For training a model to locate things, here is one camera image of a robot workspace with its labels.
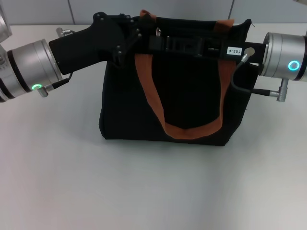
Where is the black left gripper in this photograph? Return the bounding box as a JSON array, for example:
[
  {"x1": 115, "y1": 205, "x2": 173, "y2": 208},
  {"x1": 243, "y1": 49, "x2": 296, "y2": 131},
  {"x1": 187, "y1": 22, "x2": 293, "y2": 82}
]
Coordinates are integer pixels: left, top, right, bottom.
[{"x1": 48, "y1": 11, "x2": 224, "y2": 75}]

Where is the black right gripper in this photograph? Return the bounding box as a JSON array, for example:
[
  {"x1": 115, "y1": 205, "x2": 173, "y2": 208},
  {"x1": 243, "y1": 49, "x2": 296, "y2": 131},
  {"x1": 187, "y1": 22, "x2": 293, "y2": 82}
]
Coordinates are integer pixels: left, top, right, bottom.
[{"x1": 165, "y1": 34, "x2": 267, "y2": 65}]

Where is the black bag with orange handles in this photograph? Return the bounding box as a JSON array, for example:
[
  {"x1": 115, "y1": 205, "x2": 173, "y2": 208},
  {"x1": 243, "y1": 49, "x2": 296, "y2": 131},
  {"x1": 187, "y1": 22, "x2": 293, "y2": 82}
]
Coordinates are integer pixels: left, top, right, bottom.
[{"x1": 98, "y1": 9, "x2": 259, "y2": 146}]

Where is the right gripper cable with connectors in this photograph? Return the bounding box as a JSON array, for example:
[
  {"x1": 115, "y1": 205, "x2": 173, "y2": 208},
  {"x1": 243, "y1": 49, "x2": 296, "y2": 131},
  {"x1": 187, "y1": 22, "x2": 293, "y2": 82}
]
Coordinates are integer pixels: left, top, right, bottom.
[{"x1": 232, "y1": 47, "x2": 290, "y2": 103}]

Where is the gripper cable with connectors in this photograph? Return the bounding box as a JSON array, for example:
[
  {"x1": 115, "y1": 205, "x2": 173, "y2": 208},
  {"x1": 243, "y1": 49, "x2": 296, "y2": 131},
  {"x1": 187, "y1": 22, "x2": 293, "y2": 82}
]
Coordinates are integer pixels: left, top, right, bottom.
[
  {"x1": 37, "y1": 27, "x2": 74, "y2": 98},
  {"x1": 232, "y1": 47, "x2": 290, "y2": 103}
]

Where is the left gripper cable with connectors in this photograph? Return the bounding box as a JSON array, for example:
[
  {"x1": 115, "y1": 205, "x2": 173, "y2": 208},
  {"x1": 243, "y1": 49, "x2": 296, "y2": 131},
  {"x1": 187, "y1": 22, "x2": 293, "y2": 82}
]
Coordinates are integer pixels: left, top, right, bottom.
[{"x1": 37, "y1": 27, "x2": 74, "y2": 98}]

